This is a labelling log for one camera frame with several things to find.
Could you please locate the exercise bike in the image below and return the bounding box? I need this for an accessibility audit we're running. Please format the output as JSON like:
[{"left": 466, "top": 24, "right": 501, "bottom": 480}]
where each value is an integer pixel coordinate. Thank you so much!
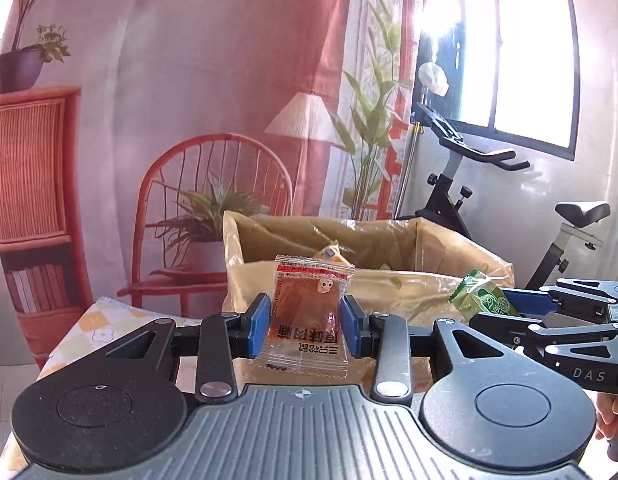
[{"left": 396, "top": 102, "right": 612, "bottom": 291}]

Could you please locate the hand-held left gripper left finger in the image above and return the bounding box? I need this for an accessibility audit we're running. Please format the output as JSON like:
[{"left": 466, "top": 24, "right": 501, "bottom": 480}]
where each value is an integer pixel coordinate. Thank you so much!
[{"left": 92, "top": 294, "right": 272, "bottom": 403}]

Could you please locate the yellow blue snack packet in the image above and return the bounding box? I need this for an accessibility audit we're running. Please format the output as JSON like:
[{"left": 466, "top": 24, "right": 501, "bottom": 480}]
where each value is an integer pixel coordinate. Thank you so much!
[{"left": 314, "top": 242, "right": 352, "bottom": 264}]

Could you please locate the clear reddish meat snack packet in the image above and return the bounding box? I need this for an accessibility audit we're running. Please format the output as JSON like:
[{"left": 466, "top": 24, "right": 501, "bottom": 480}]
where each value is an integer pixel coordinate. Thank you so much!
[{"left": 250, "top": 255, "right": 355, "bottom": 378}]

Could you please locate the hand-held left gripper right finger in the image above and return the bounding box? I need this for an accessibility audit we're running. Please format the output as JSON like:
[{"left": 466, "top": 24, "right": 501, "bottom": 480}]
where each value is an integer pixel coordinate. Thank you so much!
[{"left": 340, "top": 295, "right": 520, "bottom": 403}]

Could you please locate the window with dark frame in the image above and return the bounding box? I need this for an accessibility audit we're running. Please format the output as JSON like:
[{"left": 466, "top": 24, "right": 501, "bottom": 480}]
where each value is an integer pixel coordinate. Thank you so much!
[{"left": 414, "top": 0, "right": 580, "bottom": 161}]

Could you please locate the white cloth on stand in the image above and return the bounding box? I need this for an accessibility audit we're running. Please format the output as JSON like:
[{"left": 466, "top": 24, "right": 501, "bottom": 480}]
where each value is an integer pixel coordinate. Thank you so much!
[{"left": 419, "top": 61, "right": 450, "bottom": 97}]

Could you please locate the checkered floral tablecloth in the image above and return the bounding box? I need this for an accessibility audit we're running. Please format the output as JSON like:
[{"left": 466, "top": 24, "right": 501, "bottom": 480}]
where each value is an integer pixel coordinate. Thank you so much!
[{"left": 0, "top": 296, "right": 205, "bottom": 476}]

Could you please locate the metal backdrop stand pole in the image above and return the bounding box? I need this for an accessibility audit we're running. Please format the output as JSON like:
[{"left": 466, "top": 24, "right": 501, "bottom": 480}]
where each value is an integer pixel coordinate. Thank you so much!
[{"left": 396, "top": 120, "right": 422, "bottom": 221}]

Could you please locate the person's right hand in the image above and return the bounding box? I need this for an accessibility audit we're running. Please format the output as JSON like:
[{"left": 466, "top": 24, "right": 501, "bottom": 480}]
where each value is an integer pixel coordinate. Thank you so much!
[{"left": 595, "top": 394, "right": 618, "bottom": 442}]

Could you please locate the cardboard box with plastic liner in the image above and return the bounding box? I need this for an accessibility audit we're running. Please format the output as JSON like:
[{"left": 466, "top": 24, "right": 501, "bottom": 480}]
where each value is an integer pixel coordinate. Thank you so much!
[{"left": 223, "top": 210, "right": 516, "bottom": 396}]

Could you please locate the printed room backdrop cloth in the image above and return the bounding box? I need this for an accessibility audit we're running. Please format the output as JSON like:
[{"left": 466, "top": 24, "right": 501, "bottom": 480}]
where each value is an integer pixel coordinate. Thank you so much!
[{"left": 0, "top": 0, "right": 425, "bottom": 376}]

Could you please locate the green snack packet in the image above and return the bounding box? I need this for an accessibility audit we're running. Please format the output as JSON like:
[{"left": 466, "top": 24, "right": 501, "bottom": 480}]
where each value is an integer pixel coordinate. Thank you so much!
[{"left": 449, "top": 268, "right": 520, "bottom": 318}]

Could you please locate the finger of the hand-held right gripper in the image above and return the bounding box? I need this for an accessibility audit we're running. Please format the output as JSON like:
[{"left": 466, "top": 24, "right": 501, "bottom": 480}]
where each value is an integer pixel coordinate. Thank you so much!
[
  {"left": 503, "top": 279, "right": 618, "bottom": 317},
  {"left": 469, "top": 311, "right": 618, "bottom": 356}
]

